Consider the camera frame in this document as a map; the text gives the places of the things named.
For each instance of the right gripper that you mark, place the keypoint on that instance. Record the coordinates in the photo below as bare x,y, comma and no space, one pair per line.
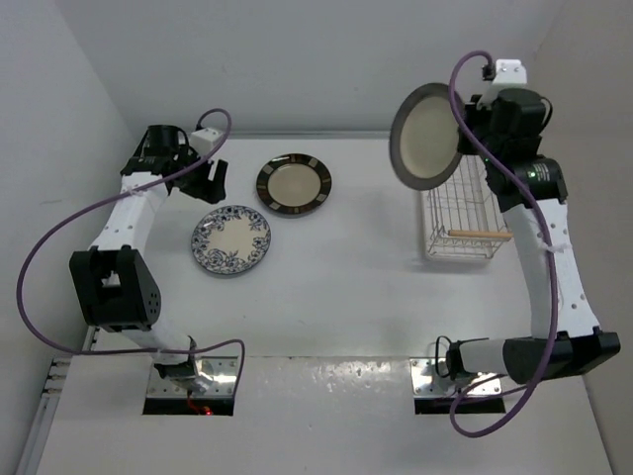
474,113

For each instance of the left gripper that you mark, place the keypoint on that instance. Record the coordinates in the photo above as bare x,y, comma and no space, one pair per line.
207,189

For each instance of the blue floral plate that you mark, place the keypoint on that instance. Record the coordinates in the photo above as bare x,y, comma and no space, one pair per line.
231,240

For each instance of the grey rimmed cream plate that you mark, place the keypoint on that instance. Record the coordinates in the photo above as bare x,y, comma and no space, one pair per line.
424,136

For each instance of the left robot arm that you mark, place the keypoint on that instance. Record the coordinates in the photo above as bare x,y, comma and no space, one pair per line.
115,288

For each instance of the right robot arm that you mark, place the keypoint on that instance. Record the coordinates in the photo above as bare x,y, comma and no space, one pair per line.
565,337

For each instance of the black rimmed patterned plate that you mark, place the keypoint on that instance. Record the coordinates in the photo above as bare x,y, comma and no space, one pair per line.
293,184

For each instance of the white drip tray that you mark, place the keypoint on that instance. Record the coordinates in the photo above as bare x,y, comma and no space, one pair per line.
437,245

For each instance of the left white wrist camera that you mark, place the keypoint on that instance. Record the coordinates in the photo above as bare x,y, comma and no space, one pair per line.
204,140

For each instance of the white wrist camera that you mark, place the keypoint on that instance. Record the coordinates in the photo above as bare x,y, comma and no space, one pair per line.
204,140
503,74

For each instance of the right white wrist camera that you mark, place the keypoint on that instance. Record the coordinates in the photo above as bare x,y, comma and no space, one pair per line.
503,74

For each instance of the white wire dish rack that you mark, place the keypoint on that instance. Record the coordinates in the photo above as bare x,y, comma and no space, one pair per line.
469,208

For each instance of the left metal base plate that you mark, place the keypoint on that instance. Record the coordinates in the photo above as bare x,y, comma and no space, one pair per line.
217,376

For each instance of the metal base plate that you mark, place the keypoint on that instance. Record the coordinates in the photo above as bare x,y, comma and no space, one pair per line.
430,380
217,376

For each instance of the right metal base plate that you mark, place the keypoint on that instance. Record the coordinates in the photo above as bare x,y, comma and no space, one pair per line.
430,380

